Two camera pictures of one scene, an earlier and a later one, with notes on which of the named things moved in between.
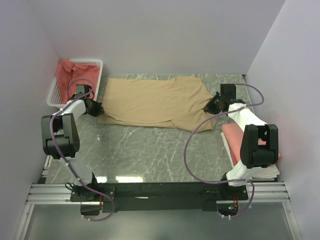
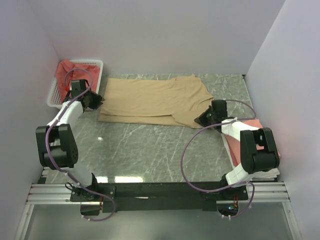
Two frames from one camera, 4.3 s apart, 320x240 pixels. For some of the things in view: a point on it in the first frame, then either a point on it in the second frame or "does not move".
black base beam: (140, 197) does not move
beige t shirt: (174, 103) does not move
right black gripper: (209, 107) to (200, 120)
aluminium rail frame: (275, 193) does not move
